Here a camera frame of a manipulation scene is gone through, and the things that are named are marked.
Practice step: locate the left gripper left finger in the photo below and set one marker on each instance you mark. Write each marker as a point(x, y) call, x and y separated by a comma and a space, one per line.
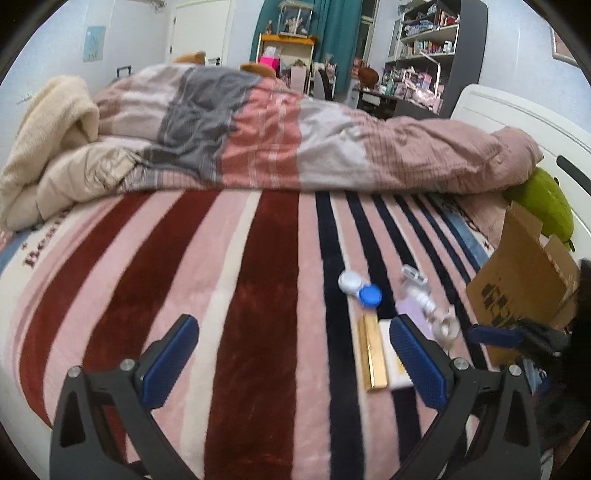
point(104, 428)

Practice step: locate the gold rectangular box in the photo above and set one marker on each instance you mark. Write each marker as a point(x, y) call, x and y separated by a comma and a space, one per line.
point(374, 368)

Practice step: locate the dark bookshelf with items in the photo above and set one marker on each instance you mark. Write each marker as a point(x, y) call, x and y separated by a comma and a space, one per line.
point(437, 49)

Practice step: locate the yellow wooden shelf unit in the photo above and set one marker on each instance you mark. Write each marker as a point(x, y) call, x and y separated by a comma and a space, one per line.
point(296, 55)

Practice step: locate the white door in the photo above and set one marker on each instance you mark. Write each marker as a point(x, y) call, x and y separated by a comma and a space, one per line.
point(199, 26)

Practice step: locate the striped fleece bed blanket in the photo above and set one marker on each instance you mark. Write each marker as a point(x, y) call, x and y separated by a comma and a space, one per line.
point(274, 389)

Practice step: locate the green plush pillow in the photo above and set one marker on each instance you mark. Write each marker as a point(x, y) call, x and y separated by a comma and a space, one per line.
point(542, 196)

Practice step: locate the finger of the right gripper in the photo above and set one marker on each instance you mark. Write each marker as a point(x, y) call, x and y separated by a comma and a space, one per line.
point(496, 337)

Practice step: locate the white bed headboard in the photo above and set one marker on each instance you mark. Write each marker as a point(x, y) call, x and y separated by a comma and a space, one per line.
point(565, 146)

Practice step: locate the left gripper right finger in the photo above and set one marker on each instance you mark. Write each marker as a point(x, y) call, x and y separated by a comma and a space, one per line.
point(485, 425)

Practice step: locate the teal curtain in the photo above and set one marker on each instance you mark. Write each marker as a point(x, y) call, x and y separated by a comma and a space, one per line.
point(336, 24)

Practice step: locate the blue wall poster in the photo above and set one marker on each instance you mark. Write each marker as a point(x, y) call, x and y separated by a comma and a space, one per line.
point(93, 44)

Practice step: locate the blue white contact lens case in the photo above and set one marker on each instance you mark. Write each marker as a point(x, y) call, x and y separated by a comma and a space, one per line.
point(368, 294)

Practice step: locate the brown cardboard box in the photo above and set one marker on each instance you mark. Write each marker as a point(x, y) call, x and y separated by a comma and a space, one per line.
point(528, 276)

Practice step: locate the clear plastic pump bottle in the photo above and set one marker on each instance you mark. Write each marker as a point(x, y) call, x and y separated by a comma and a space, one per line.
point(445, 326)

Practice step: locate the cream fluffy blanket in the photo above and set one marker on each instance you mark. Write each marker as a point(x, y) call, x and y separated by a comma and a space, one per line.
point(57, 160)

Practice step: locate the pink grey patchwork quilt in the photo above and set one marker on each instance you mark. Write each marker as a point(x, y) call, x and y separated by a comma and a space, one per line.
point(211, 127)

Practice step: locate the pink gift bag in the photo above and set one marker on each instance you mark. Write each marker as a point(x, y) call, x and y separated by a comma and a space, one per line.
point(272, 62)

